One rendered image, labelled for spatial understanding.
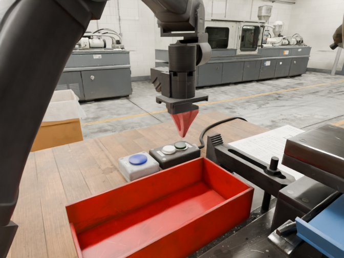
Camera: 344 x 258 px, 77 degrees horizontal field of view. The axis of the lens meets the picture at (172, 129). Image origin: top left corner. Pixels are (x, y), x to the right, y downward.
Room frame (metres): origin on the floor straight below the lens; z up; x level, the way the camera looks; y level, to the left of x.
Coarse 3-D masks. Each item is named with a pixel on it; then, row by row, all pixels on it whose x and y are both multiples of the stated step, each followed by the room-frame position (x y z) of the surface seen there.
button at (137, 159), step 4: (132, 156) 0.41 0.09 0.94; (136, 156) 0.41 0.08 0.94; (140, 156) 0.41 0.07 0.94; (144, 156) 0.41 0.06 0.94; (128, 160) 0.40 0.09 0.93; (132, 160) 0.39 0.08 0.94; (136, 160) 0.39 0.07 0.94; (140, 160) 0.39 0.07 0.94; (144, 160) 0.39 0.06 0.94; (136, 164) 0.38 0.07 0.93
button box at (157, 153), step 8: (224, 120) 0.72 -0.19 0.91; (208, 128) 0.65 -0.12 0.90; (200, 136) 0.58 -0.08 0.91; (168, 144) 0.48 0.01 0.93; (192, 144) 0.49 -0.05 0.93; (152, 152) 0.44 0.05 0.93; (160, 152) 0.44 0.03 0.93; (176, 152) 0.44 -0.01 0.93; (184, 152) 0.44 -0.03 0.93; (192, 152) 0.44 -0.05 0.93; (200, 152) 0.46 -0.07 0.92; (160, 160) 0.41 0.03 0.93; (168, 160) 0.41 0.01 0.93; (176, 160) 0.42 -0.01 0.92; (184, 160) 0.43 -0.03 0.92; (160, 168) 0.41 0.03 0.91
